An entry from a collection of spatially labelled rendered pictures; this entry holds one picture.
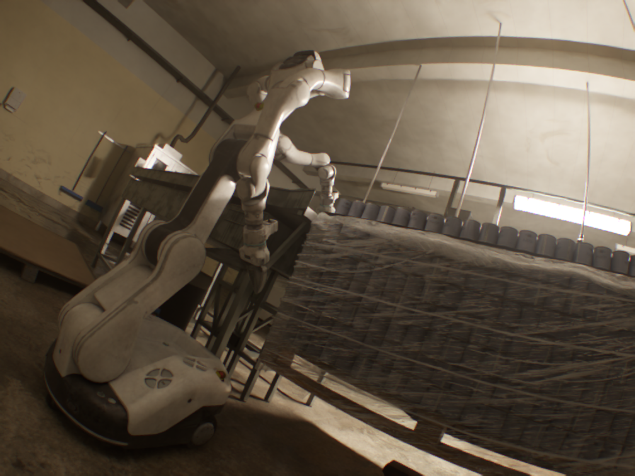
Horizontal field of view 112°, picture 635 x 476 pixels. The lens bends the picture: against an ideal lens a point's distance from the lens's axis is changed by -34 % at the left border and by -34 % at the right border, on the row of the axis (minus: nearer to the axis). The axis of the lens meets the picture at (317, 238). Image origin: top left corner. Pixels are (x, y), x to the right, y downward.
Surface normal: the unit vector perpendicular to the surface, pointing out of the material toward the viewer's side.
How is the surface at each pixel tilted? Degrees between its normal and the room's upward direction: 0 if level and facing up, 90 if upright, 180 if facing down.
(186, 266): 90
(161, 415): 90
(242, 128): 117
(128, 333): 90
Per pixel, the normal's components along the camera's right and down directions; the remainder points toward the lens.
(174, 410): 0.81, 0.27
